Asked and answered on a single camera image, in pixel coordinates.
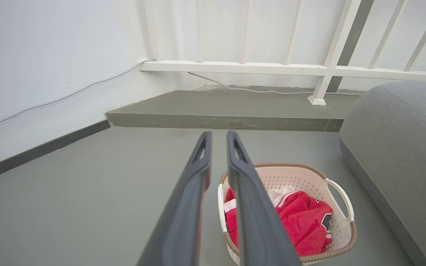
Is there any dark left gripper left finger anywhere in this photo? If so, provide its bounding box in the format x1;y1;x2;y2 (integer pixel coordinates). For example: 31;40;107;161
136;131;213;266

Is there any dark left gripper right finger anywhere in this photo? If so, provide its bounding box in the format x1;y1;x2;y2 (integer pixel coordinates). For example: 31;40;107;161
226;130;302;266

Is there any white laundry basket brown rim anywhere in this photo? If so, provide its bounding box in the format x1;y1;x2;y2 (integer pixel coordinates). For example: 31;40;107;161
217;163;358;266

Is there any red white jersey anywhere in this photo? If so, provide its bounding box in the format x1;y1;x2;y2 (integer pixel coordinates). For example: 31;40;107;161
225;188;334;257

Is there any white wooden railing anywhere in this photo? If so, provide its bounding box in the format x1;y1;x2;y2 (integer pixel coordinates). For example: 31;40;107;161
138;0;426;106

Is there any grey fabric sofa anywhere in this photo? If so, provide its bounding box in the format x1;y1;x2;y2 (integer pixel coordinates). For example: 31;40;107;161
339;81;426;266

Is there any thin grey cable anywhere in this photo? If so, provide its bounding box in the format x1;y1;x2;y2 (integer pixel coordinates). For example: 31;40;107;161
0;59;363;130

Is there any black wall baseboard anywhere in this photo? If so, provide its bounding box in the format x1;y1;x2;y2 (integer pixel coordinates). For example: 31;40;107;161
0;119;111;184

